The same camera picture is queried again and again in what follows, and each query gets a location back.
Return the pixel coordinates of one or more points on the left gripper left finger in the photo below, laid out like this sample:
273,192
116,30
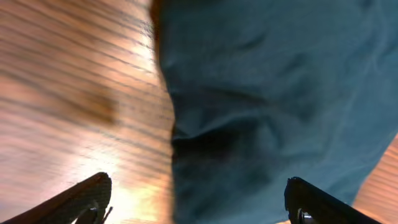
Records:
84,203

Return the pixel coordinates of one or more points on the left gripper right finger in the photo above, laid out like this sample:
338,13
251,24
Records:
307,204

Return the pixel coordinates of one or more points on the dark navy t-shirt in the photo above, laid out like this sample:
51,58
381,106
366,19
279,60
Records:
264,90

